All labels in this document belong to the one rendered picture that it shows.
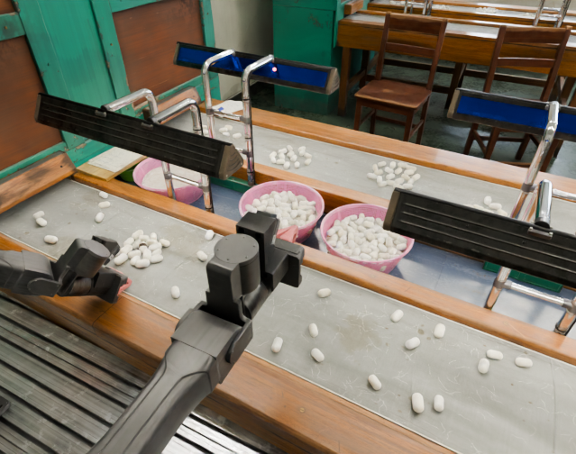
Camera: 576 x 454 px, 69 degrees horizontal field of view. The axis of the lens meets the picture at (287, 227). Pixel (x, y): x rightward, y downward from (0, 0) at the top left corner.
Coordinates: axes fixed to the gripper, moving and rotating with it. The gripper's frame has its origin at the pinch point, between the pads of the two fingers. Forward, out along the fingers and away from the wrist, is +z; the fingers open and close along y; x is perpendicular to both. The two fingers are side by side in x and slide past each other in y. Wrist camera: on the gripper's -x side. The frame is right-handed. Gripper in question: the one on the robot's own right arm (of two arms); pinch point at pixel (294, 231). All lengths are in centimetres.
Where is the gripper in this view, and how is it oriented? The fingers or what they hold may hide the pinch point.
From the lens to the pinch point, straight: 71.0
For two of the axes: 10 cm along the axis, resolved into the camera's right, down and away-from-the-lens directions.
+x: 0.0, 7.9, 6.2
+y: -9.0, -2.7, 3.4
